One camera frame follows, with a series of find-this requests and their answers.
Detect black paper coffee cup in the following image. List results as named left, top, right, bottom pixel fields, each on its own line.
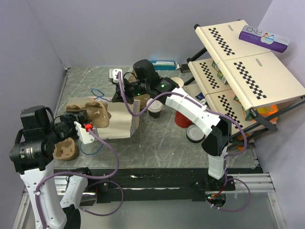
left=148, top=109, right=162, bottom=119

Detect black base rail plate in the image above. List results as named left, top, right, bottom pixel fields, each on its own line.
left=91, top=168, right=235, bottom=203

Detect brown pulp cup carrier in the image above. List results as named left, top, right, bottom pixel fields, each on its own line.
left=66, top=99, right=111, bottom=128

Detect purple cable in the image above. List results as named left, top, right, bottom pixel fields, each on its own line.
left=117, top=71, right=252, bottom=213
left=34, top=130, right=124, bottom=229

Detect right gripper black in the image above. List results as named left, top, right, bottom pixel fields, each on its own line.
left=112, top=78, right=149, bottom=105

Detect white plastic cup lid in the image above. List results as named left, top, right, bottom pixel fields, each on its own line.
left=146, top=98, right=163, bottom=113

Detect stack of paper cups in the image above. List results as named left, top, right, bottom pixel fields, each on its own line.
left=171, top=77, right=184, bottom=88

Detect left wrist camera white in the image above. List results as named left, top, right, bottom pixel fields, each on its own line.
left=74, top=121, right=95, bottom=145

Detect orange snack packet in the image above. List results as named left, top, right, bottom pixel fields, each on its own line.
left=234, top=133, right=255, bottom=151

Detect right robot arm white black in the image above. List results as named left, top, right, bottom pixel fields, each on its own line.
left=109, top=59, right=232, bottom=190

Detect teal blue box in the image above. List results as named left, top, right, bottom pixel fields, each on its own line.
left=150, top=60, right=180, bottom=71

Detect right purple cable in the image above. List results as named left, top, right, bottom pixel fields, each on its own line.
left=117, top=71, right=252, bottom=213

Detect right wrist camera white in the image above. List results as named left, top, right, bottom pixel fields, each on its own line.
left=108, top=68, right=123, bottom=84

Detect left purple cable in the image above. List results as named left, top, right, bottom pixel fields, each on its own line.
left=34, top=130, right=124, bottom=229

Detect purple white box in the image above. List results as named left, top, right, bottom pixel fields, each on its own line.
left=239, top=25, right=290, bottom=53

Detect green snack boxes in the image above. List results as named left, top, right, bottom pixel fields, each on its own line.
left=212, top=61, right=228, bottom=85

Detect red cup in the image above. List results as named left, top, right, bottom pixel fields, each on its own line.
left=174, top=111, right=193, bottom=128

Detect brown coffee bean pouch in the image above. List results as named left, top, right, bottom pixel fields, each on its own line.
left=125, top=71, right=151, bottom=110

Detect cream checkered tiered shelf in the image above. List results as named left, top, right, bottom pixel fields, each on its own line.
left=187, top=20, right=305, bottom=146

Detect blue checkered paper bag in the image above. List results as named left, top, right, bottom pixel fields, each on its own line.
left=76, top=96, right=139, bottom=140

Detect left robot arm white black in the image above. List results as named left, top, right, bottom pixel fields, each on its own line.
left=10, top=105, right=94, bottom=229

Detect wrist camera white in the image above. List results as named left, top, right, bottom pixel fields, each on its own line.
left=74, top=121, right=95, bottom=145
left=108, top=68, right=123, bottom=84

